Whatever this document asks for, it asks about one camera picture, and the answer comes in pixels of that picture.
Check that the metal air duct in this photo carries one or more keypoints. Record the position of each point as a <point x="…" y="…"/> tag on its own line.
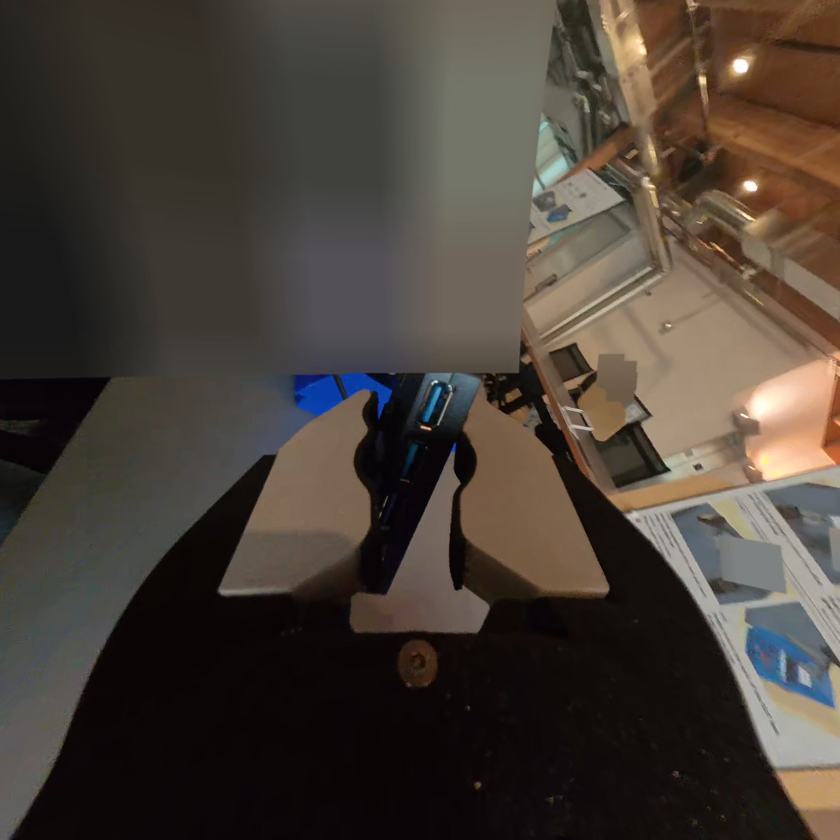
<point x="722" y="210"/>

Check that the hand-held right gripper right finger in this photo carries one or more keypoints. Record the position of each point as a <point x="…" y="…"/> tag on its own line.
<point x="525" y="525"/>

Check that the grey wall lamp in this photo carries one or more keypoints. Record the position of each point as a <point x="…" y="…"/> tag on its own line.
<point x="751" y="469"/>
<point x="745" y="420"/>

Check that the metal duct pipe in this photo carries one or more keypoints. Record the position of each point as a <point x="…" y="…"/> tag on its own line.
<point x="646" y="197"/>

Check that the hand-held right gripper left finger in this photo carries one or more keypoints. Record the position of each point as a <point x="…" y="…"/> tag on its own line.
<point x="302" y="512"/>

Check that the instruction poster board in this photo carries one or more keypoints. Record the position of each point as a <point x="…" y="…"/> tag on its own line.
<point x="787" y="643"/>

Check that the black USB hub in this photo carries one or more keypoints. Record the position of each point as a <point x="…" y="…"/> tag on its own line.
<point x="459" y="400"/>

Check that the blue plastic bin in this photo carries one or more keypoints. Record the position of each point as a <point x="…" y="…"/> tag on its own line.
<point x="358" y="387"/>

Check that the beige chair back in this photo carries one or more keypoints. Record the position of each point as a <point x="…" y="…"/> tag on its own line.
<point x="604" y="420"/>

